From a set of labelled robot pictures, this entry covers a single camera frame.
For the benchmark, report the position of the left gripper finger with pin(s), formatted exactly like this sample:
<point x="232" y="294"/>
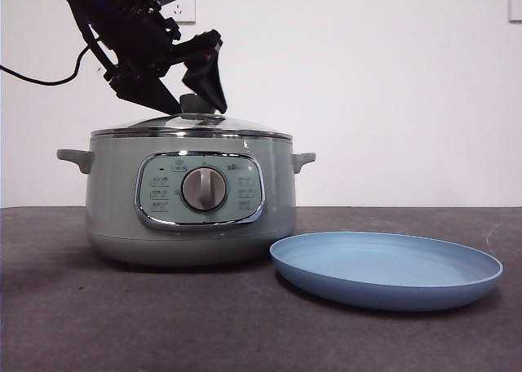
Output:
<point x="208" y="82"/>
<point x="147" y="92"/>

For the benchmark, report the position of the glass lid with green knob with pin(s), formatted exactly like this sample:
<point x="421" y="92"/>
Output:
<point x="163" y="125"/>

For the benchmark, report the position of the sage green electric steamer pot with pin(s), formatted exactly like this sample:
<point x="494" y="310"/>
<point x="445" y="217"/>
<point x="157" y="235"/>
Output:
<point x="114" y="209"/>

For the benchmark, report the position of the light blue round plate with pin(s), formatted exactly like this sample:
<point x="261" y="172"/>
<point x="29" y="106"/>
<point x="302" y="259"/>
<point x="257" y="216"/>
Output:
<point x="367" y="290"/>

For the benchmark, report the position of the white wall power socket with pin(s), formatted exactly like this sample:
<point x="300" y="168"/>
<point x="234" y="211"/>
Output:
<point x="187" y="13"/>

